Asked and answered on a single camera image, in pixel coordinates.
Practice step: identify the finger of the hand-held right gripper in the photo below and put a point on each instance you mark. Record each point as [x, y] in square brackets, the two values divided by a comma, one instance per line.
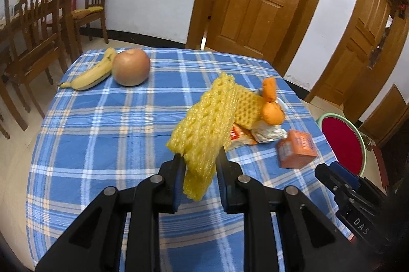
[345, 172]
[329, 177]

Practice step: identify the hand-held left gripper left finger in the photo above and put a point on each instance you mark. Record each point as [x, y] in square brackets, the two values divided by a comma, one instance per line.
[176, 195]

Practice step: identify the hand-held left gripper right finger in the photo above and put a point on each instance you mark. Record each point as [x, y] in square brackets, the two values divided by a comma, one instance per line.
[223, 190]

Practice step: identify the red bin with green rim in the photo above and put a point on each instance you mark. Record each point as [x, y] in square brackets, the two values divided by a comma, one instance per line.
[342, 141]

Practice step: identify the yellow foam fruit net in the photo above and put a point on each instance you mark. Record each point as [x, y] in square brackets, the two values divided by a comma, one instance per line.
[201, 125]

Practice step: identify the white paper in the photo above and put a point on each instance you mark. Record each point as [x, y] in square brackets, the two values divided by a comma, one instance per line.
[268, 131]

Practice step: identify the dark red door mat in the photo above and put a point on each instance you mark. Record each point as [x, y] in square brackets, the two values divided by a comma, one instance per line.
[380, 165]

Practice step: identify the small orange carton box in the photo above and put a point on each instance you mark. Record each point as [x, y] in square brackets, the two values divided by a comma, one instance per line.
[297, 150]

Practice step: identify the orange snack wrapper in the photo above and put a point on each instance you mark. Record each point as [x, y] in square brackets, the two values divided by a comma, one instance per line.
[239, 136]

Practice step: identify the orange peel piece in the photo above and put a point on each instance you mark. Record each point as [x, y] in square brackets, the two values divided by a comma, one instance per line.
[273, 113]
[270, 90]

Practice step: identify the blue plaid tablecloth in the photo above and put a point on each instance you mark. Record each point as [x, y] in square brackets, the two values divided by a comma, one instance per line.
[111, 137]

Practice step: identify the flat yellow foam net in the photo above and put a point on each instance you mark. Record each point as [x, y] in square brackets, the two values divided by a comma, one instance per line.
[247, 105]

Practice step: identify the yellow banana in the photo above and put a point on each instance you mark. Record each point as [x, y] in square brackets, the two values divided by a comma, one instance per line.
[89, 77]

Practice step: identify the red door ornament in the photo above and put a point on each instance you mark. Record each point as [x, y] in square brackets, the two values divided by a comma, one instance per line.
[401, 10]

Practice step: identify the yellow seat cushion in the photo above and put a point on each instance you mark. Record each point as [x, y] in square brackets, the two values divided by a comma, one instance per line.
[88, 10]

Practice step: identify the large wooden chair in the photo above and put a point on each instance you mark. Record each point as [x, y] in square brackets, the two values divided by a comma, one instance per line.
[35, 35]

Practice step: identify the low wooden wall panel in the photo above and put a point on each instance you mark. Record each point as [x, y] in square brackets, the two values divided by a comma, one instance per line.
[388, 118]

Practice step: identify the wooden door frame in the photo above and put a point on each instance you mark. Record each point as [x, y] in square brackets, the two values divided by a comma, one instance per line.
[319, 19]
[399, 45]

